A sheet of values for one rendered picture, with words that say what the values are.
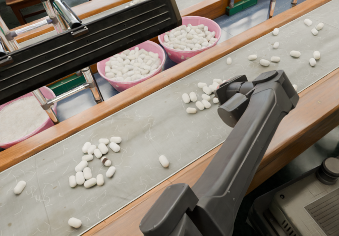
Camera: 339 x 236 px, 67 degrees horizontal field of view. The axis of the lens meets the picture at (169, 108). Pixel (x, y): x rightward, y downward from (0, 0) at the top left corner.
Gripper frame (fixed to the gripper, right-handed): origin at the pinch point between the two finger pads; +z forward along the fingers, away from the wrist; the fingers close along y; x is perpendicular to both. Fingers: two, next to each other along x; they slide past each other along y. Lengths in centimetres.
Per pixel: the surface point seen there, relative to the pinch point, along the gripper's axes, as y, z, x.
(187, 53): -9.4, 26.8, -12.8
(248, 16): -57, 42, -15
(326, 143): -78, 42, 72
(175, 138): 16.6, 4.0, 7.1
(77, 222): 49, -3, 10
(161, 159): 23.9, -0.9, 8.4
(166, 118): 14.5, 10.5, 1.8
